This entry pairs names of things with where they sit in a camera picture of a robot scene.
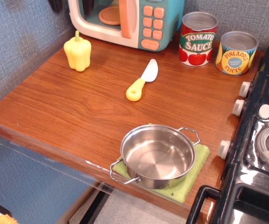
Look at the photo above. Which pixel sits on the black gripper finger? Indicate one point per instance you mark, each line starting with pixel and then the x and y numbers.
pixel 56 5

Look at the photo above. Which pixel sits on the yellow toy capsicum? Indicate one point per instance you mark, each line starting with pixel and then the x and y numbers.
pixel 78 52

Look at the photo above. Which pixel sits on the toy microwave oven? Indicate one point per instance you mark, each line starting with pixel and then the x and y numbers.
pixel 144 24

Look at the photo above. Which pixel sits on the orange microwave plate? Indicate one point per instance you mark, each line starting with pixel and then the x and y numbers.
pixel 110 15

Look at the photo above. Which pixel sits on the tomato sauce can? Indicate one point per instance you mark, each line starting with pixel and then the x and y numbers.
pixel 197 36

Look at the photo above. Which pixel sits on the stainless steel pot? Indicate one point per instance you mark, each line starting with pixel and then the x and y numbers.
pixel 157 156

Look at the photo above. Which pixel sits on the pineapple slices can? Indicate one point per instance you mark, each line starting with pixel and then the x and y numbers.
pixel 236 52

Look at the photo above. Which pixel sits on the white stove knob top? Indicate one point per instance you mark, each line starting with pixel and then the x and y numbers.
pixel 244 89

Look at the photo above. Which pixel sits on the white stove knob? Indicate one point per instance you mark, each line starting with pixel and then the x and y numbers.
pixel 224 148
pixel 244 89
pixel 238 106

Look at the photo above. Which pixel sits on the white stove knob middle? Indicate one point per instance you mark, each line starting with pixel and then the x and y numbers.
pixel 238 106

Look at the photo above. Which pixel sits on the white stove knob bottom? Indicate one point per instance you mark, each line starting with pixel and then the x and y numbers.
pixel 224 148

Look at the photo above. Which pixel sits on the green cloth mat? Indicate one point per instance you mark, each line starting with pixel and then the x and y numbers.
pixel 179 192

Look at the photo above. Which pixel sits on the black toy stove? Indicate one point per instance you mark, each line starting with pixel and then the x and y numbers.
pixel 244 194

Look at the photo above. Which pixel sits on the yellow handled toy knife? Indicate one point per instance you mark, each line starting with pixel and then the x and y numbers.
pixel 134 92

